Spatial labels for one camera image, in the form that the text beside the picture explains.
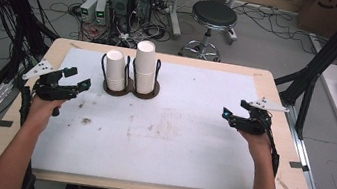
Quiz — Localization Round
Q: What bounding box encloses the brown cup holder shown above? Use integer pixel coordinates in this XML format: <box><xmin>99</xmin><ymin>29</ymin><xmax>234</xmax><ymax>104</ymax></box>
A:
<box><xmin>96</xmin><ymin>49</ymin><xmax>166</xmax><ymax>104</ymax></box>

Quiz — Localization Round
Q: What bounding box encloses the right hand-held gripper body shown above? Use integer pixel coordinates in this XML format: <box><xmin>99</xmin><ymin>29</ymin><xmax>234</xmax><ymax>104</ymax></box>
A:
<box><xmin>231</xmin><ymin>94</ymin><xmax>292</xmax><ymax>140</ymax></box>

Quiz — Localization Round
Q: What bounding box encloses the person's right hand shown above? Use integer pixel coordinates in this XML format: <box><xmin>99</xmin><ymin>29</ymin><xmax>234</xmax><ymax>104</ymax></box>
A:
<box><xmin>232</xmin><ymin>128</ymin><xmax>279</xmax><ymax>168</ymax></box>

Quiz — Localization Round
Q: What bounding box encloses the brown cardboard box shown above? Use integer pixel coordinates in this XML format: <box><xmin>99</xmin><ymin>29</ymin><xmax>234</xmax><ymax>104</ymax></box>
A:
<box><xmin>295</xmin><ymin>0</ymin><xmax>337</xmax><ymax>32</ymax></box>

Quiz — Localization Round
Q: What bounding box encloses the white table mat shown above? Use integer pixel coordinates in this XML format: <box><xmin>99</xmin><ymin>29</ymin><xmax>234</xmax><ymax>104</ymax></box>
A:
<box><xmin>29</xmin><ymin>43</ymin><xmax>271</xmax><ymax>189</ymax></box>

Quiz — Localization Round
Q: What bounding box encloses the grey metal stand leg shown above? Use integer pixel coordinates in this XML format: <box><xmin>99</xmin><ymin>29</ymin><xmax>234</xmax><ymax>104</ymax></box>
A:
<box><xmin>164</xmin><ymin>0</ymin><xmax>188</xmax><ymax>41</ymax></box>

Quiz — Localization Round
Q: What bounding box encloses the black round stool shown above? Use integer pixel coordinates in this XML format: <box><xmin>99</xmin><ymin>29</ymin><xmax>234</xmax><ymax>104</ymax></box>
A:
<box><xmin>177</xmin><ymin>0</ymin><xmax>243</xmax><ymax>65</ymax></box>

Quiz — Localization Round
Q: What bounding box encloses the person's left hand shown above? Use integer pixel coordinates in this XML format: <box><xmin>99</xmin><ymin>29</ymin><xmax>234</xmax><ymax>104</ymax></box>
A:
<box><xmin>23</xmin><ymin>93</ymin><xmax>68</xmax><ymax>134</ymax></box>

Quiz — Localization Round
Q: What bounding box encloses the tangle of floor cables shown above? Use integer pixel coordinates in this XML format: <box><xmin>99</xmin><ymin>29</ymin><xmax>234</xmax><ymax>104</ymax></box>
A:
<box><xmin>63</xmin><ymin>0</ymin><xmax>192</xmax><ymax>57</ymax></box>

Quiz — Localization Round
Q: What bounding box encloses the grey power supply unit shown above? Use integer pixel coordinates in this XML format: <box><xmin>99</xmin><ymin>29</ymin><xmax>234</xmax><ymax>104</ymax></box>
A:
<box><xmin>92</xmin><ymin>0</ymin><xmax>112</xmax><ymax>27</ymax></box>
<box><xmin>77</xmin><ymin>0</ymin><xmax>100</xmax><ymax>25</ymax></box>

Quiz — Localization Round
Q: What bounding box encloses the black frame strut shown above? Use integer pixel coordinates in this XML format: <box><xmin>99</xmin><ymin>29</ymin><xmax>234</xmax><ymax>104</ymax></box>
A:
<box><xmin>266</xmin><ymin>0</ymin><xmax>337</xmax><ymax>145</ymax></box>

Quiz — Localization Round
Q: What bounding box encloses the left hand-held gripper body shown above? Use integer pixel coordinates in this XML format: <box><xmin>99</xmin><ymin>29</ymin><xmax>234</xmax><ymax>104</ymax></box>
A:
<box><xmin>19</xmin><ymin>55</ymin><xmax>85</xmax><ymax>106</ymax></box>

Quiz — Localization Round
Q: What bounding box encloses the stack of white paper cups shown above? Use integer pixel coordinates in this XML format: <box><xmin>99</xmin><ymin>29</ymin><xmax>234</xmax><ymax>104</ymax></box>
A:
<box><xmin>99</xmin><ymin>48</ymin><xmax>133</xmax><ymax>94</ymax></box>
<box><xmin>129</xmin><ymin>38</ymin><xmax>163</xmax><ymax>97</ymax></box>

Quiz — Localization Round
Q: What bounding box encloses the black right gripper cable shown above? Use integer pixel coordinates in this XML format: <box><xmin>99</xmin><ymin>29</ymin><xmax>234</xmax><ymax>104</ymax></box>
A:
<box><xmin>256</xmin><ymin>117</ymin><xmax>287</xmax><ymax>179</ymax></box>

